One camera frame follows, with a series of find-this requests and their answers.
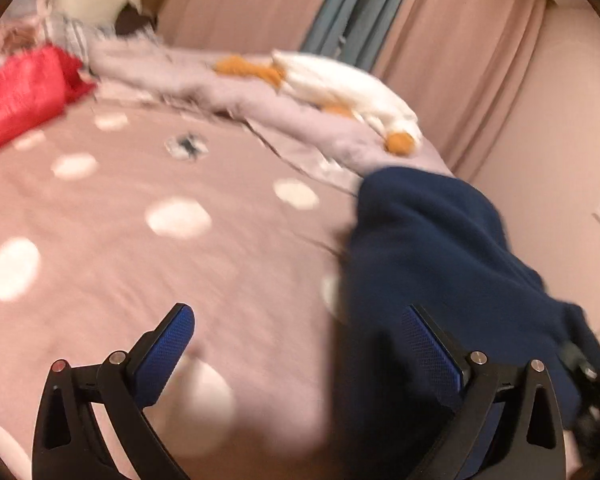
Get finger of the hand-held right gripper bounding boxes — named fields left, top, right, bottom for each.
left=560, top=341, right=600, bottom=441

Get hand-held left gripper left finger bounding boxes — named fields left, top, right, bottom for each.
left=31, top=303, right=196, bottom=480

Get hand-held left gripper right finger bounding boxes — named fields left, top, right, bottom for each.
left=401, top=304, right=567, bottom=480

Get navy blue fleece jacket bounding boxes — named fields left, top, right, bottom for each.
left=330, top=166, right=600, bottom=480

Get pink polka dot bed sheet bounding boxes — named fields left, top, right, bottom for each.
left=0, top=95, right=366, bottom=480

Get lilac duvet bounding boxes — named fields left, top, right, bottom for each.
left=82, top=35, right=456, bottom=191

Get white goose plush toy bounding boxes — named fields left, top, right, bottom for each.
left=214, top=50, right=423, bottom=157

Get red puffer jacket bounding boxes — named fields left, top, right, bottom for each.
left=0, top=44, right=98, bottom=161

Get plaid pillow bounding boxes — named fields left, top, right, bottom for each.
left=35, top=12, right=131, bottom=58

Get dark brown cloth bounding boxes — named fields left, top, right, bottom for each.
left=115, top=2, right=158, bottom=36

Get blue-grey curtain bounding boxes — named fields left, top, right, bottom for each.
left=300, top=0, right=423, bottom=68

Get pink curtain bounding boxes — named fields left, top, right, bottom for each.
left=157, top=0, right=548, bottom=181

